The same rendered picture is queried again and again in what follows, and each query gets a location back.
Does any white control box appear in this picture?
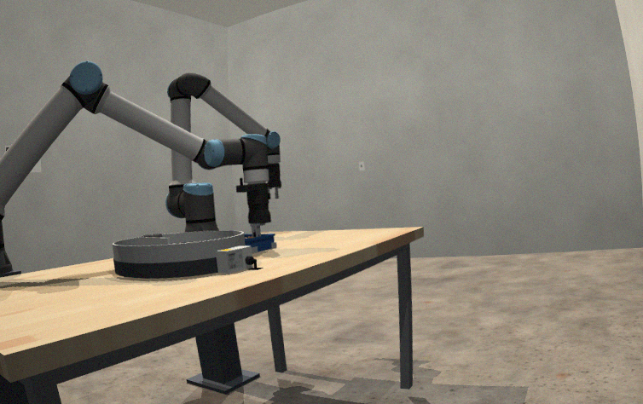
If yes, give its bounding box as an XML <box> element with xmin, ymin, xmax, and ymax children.
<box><xmin>216</xmin><ymin>245</ymin><xmax>259</xmax><ymax>275</ymax></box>

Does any wooden table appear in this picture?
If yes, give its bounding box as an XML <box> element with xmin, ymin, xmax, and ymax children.
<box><xmin>0</xmin><ymin>225</ymin><xmax>425</xmax><ymax>404</ymax></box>

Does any blue crate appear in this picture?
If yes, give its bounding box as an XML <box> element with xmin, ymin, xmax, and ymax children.
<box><xmin>244</xmin><ymin>233</ymin><xmax>278</xmax><ymax>253</ymax></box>

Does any grey turntable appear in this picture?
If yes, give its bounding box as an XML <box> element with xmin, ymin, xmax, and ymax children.
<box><xmin>112</xmin><ymin>229</ymin><xmax>246</xmax><ymax>280</ymax></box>

